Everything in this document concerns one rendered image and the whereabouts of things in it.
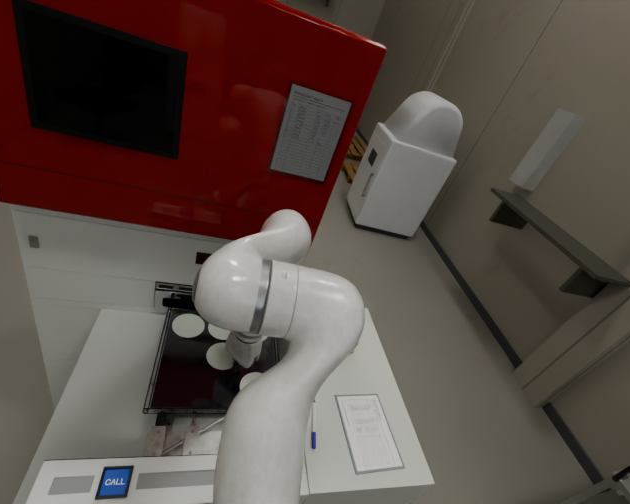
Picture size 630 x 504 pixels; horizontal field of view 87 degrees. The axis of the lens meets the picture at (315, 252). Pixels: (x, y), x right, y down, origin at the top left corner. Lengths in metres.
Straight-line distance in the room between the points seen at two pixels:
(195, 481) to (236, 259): 0.60
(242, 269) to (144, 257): 0.78
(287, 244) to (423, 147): 3.43
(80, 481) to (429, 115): 3.61
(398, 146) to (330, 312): 3.36
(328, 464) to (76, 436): 0.63
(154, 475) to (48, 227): 0.71
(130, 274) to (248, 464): 0.91
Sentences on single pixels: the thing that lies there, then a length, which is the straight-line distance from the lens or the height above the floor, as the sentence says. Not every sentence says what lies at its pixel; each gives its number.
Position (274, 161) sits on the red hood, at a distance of 0.90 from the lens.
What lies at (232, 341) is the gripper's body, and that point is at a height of 1.03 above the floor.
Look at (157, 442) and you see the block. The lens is 0.99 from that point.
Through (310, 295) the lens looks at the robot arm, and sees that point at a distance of 0.42.
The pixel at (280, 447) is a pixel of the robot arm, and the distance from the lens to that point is 0.41.
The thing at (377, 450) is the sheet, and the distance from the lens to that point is 1.05.
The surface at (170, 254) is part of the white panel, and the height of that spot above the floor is 1.10.
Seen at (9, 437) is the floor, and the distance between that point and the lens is 2.11.
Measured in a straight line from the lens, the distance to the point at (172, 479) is 0.91.
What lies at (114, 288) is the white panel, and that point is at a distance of 1.28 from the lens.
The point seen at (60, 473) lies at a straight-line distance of 0.94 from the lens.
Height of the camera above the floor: 1.82
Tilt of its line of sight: 33 degrees down
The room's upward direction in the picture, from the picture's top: 22 degrees clockwise
